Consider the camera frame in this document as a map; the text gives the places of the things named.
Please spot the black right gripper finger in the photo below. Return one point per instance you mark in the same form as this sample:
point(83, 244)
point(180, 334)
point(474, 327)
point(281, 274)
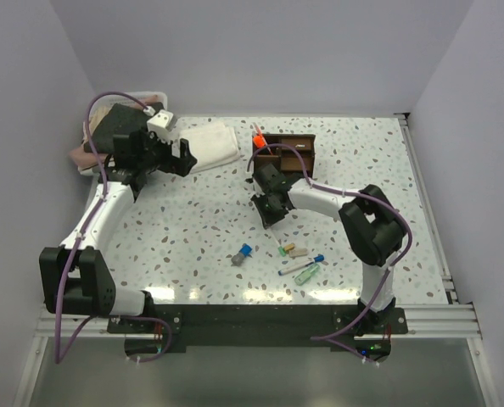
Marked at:
point(261, 203)
point(255, 187)

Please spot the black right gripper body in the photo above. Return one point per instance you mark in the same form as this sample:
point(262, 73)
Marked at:
point(277, 214)

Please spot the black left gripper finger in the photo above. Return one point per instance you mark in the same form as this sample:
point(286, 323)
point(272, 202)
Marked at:
point(186, 160)
point(181, 170)

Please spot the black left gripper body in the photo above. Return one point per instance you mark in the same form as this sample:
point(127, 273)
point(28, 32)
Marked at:
point(157, 153)

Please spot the brown wooden desk organizer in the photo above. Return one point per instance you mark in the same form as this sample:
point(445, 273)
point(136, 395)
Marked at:
point(289, 152)

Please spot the orange black highlighter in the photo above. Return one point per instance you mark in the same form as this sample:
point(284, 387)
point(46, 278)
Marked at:
point(259, 141)

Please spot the red gel pen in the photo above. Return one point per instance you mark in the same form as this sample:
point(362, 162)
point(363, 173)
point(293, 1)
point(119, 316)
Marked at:
point(268, 149)

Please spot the beige eraser block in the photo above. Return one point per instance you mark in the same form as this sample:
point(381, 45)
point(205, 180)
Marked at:
point(297, 252)

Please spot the white blue cap pen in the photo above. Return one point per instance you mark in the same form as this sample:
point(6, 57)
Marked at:
point(294, 267)

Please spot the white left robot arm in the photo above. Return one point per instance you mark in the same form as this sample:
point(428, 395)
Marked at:
point(75, 277)

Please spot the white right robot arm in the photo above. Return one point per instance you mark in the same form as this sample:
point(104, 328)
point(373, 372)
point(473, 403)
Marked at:
point(377, 233)

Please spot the white folded towel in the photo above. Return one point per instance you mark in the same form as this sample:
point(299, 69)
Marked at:
point(212, 145)

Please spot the dark green folded cloth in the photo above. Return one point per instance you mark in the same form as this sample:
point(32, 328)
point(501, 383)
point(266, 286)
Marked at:
point(120, 120)

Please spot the blue grey pencil sharpener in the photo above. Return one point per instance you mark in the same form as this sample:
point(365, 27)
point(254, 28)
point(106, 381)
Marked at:
point(244, 252)

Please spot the pink folded cloth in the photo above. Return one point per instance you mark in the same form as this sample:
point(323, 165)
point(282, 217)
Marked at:
point(83, 160)

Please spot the cream folded cloth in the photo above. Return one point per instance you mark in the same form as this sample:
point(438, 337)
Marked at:
point(94, 119)

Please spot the white plastic laundry basket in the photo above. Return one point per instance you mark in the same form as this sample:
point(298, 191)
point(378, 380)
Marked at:
point(144, 96)

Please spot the blue cap white marker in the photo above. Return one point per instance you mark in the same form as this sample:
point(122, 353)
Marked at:
point(313, 260)

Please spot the green transparent utility knife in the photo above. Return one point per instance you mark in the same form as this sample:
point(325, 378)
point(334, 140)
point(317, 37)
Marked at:
point(306, 274)

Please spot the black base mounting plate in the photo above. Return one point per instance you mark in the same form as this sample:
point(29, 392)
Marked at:
point(196, 325)

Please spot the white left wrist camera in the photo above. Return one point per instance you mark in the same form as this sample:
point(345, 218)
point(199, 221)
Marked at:
point(162, 124)

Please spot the aluminium front rail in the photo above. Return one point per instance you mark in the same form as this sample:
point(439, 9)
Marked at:
point(423, 321)

